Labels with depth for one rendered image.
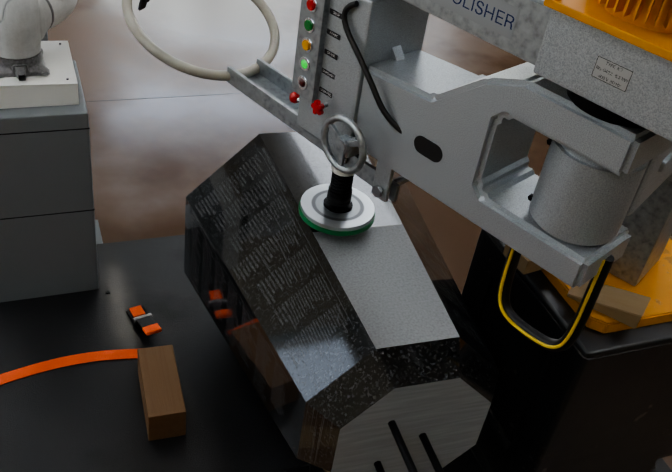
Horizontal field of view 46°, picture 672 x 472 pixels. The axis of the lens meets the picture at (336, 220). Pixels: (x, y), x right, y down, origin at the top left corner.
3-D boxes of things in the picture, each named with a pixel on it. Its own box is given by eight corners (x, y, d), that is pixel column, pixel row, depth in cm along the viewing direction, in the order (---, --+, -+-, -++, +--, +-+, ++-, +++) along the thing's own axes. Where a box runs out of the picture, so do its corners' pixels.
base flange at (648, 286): (629, 212, 269) (634, 200, 266) (730, 311, 234) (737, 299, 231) (505, 227, 252) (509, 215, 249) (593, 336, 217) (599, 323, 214)
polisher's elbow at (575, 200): (551, 184, 180) (578, 108, 169) (630, 223, 172) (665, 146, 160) (511, 217, 168) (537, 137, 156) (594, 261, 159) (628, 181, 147)
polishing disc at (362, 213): (286, 197, 228) (286, 193, 227) (346, 180, 239) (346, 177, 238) (327, 239, 215) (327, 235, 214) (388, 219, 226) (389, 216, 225)
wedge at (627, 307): (644, 310, 222) (651, 297, 219) (635, 329, 215) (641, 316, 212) (577, 278, 230) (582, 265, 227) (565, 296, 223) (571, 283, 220)
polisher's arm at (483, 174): (607, 293, 182) (692, 104, 152) (551, 335, 168) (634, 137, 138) (378, 145, 220) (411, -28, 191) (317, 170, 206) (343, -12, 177)
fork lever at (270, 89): (434, 183, 209) (438, 167, 206) (384, 207, 197) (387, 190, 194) (267, 69, 244) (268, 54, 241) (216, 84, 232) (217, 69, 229)
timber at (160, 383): (137, 372, 279) (137, 348, 272) (172, 367, 283) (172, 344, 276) (148, 441, 257) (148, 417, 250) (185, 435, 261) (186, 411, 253)
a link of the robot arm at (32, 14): (-21, 52, 256) (-30, -14, 243) (11, 31, 271) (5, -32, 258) (24, 64, 255) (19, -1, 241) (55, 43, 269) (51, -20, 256)
